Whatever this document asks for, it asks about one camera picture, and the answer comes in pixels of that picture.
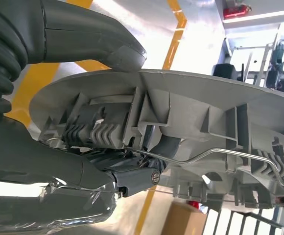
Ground brown cardboard box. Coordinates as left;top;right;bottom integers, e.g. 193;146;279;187
160;201;208;235

